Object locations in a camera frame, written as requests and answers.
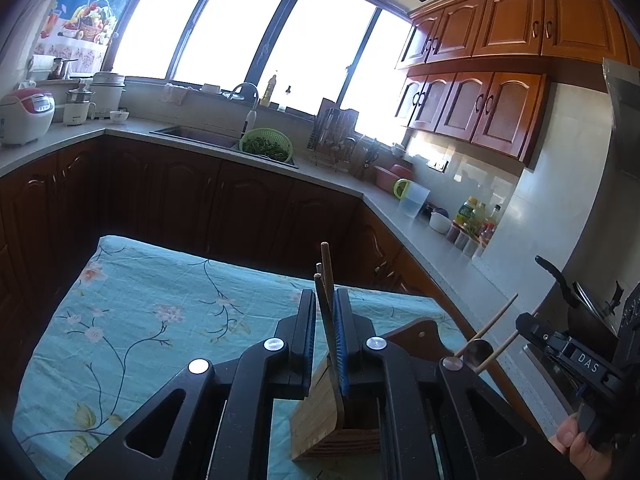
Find curved sink faucet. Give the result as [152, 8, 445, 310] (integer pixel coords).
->
[222, 82, 261, 133]

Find dish drying rack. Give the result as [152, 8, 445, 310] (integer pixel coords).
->
[306, 97, 368, 171]

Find dark metal pot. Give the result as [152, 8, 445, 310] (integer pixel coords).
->
[50, 57, 78, 80]

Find translucent plastic jug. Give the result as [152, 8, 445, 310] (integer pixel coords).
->
[397, 181, 431, 218]

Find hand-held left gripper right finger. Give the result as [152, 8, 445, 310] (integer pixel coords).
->
[334, 287, 583, 480]

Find large kitchen window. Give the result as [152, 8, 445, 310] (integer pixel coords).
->
[107, 0, 426, 133]

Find large white cooker pot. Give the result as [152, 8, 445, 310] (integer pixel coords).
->
[90, 71, 126, 120]

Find wooden upper cabinets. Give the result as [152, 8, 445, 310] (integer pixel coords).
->
[395, 0, 631, 168]

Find tropical fruit wall poster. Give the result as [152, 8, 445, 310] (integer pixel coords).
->
[40, 0, 151, 58]

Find person's right hand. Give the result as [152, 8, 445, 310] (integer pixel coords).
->
[548, 415, 613, 480]

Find black wok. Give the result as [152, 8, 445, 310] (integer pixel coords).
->
[534, 255, 626, 348]

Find blue floral tablecloth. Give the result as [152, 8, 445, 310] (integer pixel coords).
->
[12, 235, 501, 480]

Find wooden utensil holder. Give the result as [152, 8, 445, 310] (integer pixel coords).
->
[290, 317, 453, 461]

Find pink basin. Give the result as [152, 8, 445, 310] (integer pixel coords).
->
[375, 162, 415, 193]

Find paper towel roll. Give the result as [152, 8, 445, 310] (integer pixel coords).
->
[27, 55, 53, 81]

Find small white steamer pot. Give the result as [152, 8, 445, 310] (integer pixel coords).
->
[64, 80, 97, 123]

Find wooden base cabinets with countertop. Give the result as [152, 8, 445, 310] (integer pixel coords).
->
[0, 117, 566, 441]

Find dark wooden chopstick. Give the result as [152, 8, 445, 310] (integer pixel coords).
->
[313, 274, 347, 428]

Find row of seasoning containers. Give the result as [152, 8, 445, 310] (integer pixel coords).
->
[447, 222, 493, 261]

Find white pink rice cooker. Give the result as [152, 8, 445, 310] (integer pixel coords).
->
[0, 87, 56, 147]

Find bamboo chopstick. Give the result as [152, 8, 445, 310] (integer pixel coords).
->
[474, 331, 523, 375]
[467, 293, 519, 356]

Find green colander with vegetables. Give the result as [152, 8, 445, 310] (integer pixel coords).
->
[239, 128, 293, 162]

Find steel sink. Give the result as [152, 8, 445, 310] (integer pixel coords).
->
[150, 125, 298, 168]

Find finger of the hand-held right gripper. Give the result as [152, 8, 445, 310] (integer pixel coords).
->
[516, 312, 602, 381]

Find white cloth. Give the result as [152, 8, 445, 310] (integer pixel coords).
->
[164, 82, 193, 106]

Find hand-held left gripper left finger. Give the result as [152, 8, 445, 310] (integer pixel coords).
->
[67, 287, 318, 480]

